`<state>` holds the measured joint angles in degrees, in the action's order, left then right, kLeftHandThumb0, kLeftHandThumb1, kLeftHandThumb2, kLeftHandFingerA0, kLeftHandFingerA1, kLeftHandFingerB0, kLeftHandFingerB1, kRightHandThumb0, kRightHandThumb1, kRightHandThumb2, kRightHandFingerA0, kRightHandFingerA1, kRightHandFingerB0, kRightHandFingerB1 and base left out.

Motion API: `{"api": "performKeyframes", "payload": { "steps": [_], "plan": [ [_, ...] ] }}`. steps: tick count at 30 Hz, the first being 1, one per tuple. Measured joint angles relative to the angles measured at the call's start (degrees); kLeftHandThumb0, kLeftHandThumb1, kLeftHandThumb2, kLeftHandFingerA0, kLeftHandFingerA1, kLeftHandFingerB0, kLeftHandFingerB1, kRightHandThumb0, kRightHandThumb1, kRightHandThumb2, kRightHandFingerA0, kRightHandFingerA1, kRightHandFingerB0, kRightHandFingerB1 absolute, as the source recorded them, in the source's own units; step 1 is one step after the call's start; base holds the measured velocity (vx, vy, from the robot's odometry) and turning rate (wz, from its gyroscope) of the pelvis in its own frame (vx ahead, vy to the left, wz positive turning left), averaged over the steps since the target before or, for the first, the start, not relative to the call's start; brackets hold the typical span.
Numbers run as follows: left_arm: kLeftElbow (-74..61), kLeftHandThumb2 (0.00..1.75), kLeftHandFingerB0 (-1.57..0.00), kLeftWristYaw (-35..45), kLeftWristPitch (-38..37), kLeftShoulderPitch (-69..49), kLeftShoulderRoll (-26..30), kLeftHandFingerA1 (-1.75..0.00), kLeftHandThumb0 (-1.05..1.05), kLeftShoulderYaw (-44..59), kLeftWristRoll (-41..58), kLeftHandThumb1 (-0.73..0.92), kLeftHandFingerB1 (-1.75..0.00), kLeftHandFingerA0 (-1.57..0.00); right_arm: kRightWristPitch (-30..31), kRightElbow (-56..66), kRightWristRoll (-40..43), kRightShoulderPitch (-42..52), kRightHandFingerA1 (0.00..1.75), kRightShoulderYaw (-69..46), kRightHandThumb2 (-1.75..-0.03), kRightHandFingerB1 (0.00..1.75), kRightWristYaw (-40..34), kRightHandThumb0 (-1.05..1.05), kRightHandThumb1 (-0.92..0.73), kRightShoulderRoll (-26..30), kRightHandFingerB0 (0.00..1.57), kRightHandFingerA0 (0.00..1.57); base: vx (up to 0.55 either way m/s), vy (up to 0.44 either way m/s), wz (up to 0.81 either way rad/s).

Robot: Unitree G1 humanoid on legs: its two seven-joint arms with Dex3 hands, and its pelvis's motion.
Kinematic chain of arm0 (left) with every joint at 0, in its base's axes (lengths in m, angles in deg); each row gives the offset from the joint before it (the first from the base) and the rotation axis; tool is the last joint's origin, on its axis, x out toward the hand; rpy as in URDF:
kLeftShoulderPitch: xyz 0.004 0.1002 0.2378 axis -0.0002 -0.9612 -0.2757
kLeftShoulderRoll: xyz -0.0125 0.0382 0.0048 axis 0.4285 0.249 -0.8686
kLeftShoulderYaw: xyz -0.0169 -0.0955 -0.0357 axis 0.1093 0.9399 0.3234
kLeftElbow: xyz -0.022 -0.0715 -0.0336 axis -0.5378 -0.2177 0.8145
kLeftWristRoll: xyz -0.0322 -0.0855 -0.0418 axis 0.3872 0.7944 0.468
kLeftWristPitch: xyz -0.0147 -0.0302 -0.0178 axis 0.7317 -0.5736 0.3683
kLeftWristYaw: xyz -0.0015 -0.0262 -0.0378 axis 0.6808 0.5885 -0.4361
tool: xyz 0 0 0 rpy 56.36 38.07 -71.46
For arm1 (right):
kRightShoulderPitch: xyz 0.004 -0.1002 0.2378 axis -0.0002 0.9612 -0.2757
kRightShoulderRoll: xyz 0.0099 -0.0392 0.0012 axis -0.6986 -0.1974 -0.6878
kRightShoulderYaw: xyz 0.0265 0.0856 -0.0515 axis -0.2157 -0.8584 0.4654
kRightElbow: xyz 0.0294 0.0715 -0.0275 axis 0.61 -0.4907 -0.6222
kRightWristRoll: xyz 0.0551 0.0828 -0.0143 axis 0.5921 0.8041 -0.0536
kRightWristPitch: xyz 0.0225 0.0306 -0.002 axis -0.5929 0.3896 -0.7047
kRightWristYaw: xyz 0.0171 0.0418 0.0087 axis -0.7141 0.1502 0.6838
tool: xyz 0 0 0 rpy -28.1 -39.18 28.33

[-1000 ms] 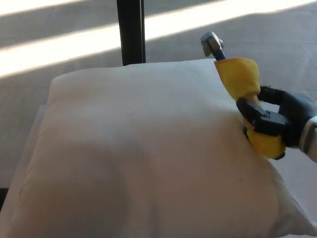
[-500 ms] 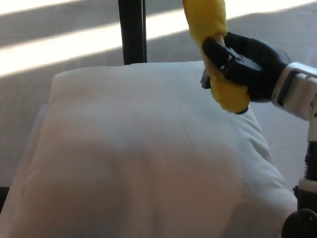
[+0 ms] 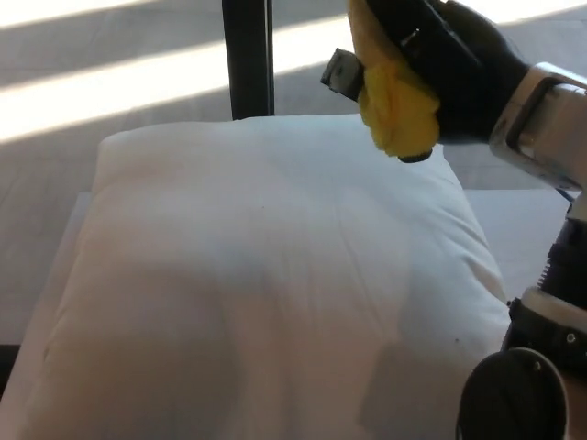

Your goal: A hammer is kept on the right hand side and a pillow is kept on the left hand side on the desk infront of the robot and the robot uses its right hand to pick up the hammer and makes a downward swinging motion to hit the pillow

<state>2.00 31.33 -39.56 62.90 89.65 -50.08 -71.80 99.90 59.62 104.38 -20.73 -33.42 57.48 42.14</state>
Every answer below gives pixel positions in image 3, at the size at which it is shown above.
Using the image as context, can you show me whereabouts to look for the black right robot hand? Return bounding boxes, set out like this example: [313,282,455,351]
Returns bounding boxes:
[364,0,529,148]

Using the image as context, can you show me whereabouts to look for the yellow cloth handle wrap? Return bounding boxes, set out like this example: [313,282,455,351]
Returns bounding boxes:
[345,0,442,160]

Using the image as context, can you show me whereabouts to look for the white pillow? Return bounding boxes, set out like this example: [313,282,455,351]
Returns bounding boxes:
[8,114,513,440]

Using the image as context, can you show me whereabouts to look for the black vertical post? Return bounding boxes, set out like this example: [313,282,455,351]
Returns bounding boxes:
[220,0,275,121]

